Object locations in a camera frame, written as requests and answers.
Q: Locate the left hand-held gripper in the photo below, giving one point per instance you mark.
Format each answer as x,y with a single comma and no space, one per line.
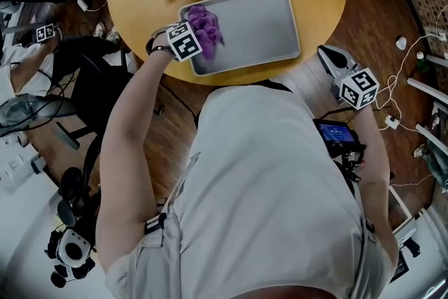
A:
185,42

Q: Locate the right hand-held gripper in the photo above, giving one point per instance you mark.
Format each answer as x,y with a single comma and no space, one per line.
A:
358,89

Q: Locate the purple cloth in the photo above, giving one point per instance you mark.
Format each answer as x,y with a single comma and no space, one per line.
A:
206,28

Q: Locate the grey tray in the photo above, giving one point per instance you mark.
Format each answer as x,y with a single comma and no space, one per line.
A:
255,28

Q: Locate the person's right forearm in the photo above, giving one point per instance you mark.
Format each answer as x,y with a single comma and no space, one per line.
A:
372,150

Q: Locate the person's left forearm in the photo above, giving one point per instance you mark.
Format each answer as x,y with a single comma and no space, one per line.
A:
136,98

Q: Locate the white round object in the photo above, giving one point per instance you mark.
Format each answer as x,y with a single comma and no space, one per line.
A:
401,42

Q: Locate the black waist screen device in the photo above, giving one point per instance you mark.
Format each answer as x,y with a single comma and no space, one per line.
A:
336,134

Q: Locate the white power adapter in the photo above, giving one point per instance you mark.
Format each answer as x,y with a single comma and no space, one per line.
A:
392,122

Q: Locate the green bottle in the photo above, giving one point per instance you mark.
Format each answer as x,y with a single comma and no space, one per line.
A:
421,63

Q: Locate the black office chair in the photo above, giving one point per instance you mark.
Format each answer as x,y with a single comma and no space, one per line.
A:
101,91

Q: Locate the white floor adapter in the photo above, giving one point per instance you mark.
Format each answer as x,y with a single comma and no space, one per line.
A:
84,4

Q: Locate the person's pale t-shirt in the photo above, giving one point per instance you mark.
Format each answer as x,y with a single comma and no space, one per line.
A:
262,185

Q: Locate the white and black camera device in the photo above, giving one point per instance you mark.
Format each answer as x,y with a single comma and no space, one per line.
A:
71,250

